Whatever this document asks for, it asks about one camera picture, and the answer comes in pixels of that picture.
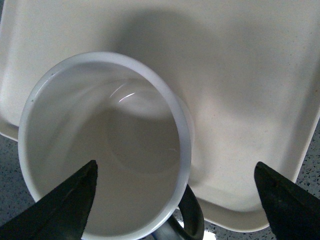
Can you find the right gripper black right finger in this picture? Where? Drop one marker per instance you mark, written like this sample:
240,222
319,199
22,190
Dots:
292,212

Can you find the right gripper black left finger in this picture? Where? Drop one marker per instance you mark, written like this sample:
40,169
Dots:
62,214

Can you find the white mug black handle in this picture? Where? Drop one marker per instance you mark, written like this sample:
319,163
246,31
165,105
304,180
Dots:
113,109

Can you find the beige rectangular tray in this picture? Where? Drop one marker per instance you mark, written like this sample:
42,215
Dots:
246,71

